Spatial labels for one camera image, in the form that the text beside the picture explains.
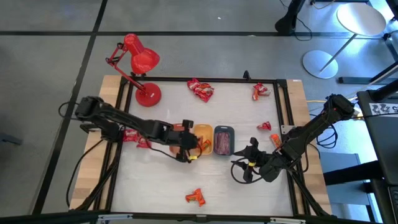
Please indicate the orange plastic bin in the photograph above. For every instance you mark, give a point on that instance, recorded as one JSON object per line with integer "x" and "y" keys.
{"x": 178, "y": 127}

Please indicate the black desk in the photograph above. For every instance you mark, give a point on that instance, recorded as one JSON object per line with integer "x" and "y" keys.
{"x": 382, "y": 140}

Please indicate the red desk lamp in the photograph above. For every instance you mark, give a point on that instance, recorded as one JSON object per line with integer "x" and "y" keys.
{"x": 144, "y": 59}

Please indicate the small orange candy pack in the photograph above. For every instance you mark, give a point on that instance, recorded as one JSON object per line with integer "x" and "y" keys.
{"x": 255, "y": 96}

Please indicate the black table frame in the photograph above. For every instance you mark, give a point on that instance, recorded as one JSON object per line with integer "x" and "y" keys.
{"x": 217, "y": 79}

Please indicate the black desk leg bar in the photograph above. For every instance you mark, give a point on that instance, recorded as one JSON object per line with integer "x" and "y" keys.
{"x": 351, "y": 174}

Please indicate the blue-grey plastic bin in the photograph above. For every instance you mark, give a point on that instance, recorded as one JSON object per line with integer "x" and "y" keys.
{"x": 224, "y": 128}

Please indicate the black floor stand leg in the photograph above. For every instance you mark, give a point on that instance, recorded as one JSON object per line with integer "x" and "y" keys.
{"x": 357, "y": 80}

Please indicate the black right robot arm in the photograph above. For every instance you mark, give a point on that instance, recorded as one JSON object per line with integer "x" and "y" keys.
{"x": 311, "y": 127}

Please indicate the yellow plastic bin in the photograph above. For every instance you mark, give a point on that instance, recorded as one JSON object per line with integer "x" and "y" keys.
{"x": 203, "y": 130}

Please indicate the black crossbar silver brackets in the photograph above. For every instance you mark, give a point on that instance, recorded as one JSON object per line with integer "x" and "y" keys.
{"x": 62, "y": 217}

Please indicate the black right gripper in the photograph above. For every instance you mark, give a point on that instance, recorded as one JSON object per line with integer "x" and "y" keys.
{"x": 256, "y": 158}

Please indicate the small black frame knob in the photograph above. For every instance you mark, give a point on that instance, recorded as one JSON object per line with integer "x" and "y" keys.
{"x": 246, "y": 75}

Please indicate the orange Reese's nougat candy pack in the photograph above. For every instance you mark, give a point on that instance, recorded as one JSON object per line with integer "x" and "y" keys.
{"x": 191, "y": 197}

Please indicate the blue-grey cabinet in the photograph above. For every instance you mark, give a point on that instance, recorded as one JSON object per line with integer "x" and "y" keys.
{"x": 337, "y": 158}

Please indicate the white printed label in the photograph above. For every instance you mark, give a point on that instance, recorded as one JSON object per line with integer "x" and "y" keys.
{"x": 382, "y": 109}

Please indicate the maroon candy pack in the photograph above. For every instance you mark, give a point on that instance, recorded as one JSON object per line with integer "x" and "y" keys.
{"x": 227, "y": 143}
{"x": 219, "y": 143}

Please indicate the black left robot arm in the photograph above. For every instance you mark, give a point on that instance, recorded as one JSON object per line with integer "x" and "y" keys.
{"x": 130, "y": 119}

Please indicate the black stand foot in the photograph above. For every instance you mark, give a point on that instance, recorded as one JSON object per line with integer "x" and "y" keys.
{"x": 287, "y": 23}

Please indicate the white round pedestal table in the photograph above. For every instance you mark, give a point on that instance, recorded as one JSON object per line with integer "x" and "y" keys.
{"x": 360, "y": 18}

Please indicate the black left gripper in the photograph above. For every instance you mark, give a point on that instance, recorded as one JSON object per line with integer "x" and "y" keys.
{"x": 185, "y": 140}

